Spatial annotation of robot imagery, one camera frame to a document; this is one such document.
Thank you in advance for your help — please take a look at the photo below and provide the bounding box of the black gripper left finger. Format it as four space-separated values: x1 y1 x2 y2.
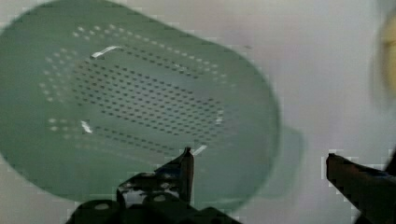
116 147 194 208

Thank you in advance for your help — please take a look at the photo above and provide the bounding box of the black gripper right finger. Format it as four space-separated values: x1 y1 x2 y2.
326 153 395 224

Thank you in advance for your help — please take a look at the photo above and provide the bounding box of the green plastic strainer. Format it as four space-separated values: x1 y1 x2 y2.
1 0 304 211

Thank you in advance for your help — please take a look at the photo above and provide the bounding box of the yellow object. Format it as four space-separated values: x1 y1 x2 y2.
373 9 395 106

